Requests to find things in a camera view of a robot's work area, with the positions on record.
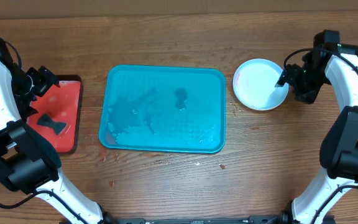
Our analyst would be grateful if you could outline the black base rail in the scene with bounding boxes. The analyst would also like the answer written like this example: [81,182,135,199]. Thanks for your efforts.
[116,215,279,224]

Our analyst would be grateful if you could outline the teal plastic tray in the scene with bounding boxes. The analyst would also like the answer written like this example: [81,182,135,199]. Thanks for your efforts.
[99,65,226,154]

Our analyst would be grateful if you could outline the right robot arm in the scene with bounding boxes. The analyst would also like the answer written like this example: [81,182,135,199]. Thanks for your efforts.
[276,30,358,223]

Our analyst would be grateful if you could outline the light blue plate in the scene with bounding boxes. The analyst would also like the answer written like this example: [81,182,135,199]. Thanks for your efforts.
[232,58,289,111]

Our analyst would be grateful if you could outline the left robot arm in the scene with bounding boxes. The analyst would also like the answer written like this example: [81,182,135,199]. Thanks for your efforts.
[0,38,115,223]

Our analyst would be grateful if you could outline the red and black tray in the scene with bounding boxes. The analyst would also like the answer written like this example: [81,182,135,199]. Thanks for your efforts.
[27,75,83,154]

